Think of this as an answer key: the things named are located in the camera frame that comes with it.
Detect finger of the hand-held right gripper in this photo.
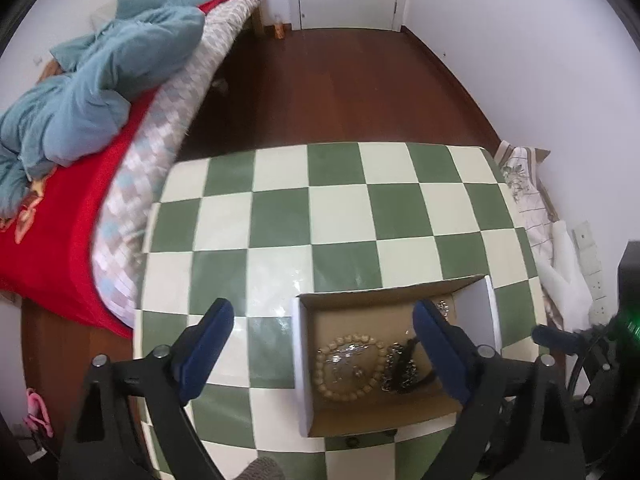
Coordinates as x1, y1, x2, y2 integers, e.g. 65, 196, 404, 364
531, 324, 586, 357

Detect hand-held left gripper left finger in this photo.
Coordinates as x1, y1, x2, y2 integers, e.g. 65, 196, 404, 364
58, 297, 236, 480

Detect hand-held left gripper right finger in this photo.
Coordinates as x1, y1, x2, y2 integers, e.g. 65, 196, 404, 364
411, 298, 587, 480

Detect black bangle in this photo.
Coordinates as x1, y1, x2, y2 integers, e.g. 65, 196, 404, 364
395, 336, 442, 392

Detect chunky silver chain bracelet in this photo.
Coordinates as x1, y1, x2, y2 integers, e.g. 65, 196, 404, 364
381, 340, 420, 394

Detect cardboard box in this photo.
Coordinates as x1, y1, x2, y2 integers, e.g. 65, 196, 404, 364
291, 274, 503, 439

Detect thin silver chain necklace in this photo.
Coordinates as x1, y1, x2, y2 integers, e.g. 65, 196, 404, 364
320, 344, 377, 386

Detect wooden bead bracelet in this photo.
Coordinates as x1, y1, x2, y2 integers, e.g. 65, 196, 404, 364
313, 335, 389, 403

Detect white cloth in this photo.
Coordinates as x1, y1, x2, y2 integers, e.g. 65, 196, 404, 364
534, 220, 594, 332

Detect floral patterned cloth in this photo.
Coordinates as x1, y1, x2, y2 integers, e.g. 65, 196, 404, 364
494, 140, 563, 311

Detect green checkered tablecloth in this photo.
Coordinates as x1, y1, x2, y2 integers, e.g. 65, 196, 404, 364
132, 142, 552, 480

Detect pink slippers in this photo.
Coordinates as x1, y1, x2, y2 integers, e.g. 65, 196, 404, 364
24, 387, 56, 437

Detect bed with red blanket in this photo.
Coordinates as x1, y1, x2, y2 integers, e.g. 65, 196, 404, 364
0, 0, 253, 342

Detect pastel checkered bed sheet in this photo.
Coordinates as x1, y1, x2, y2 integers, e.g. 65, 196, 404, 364
91, 0, 260, 330

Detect blue quilt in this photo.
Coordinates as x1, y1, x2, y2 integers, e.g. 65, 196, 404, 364
0, 0, 262, 219

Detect white pillow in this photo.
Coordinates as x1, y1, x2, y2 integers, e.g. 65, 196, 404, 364
89, 0, 123, 28

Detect white wall sockets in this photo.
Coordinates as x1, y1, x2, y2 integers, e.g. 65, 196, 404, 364
572, 220, 611, 323

